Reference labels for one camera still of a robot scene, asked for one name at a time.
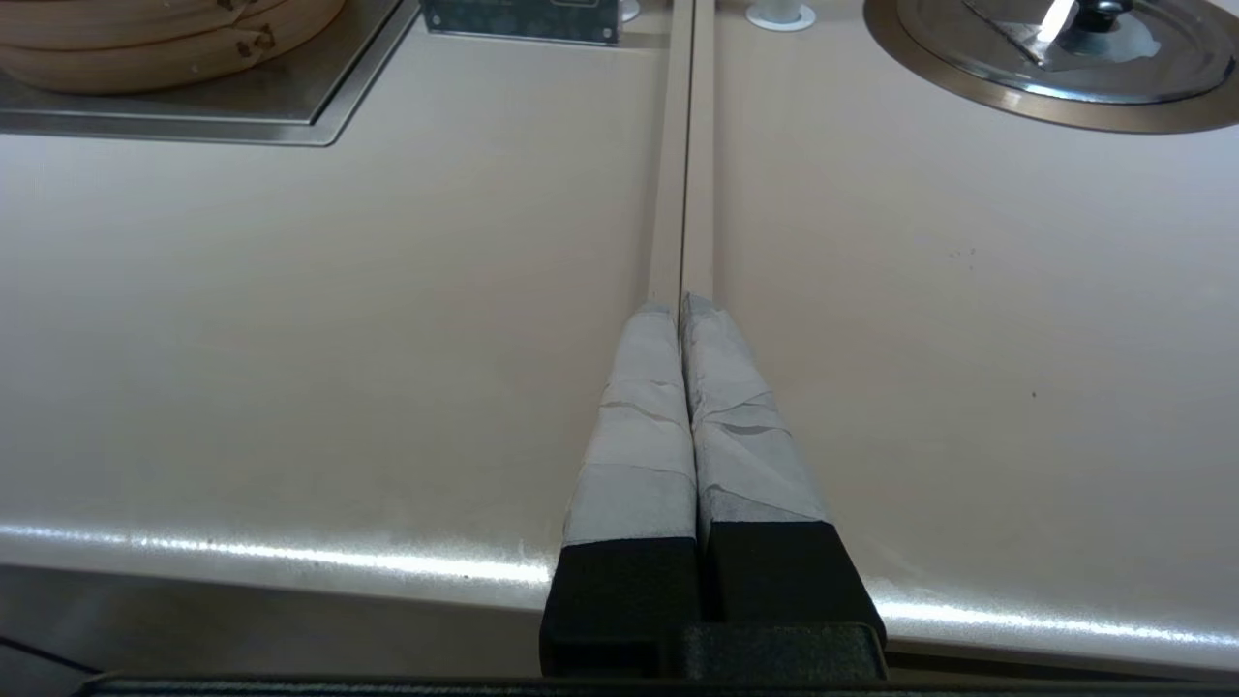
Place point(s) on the taped black left gripper right finger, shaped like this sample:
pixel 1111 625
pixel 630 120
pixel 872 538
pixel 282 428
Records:
pixel 745 465

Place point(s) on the taped black left gripper left finger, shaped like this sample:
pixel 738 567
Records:
pixel 634 455

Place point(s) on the steel pot lid black knob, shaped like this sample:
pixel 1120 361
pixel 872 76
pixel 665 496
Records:
pixel 1171 53

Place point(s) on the bamboo steamer baskets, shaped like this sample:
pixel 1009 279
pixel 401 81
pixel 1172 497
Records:
pixel 145 48

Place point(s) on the dark acrylic label sign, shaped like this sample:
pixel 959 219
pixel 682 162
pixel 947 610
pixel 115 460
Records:
pixel 513 17

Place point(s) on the recessed steel steamer tray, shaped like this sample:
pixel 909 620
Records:
pixel 319 87

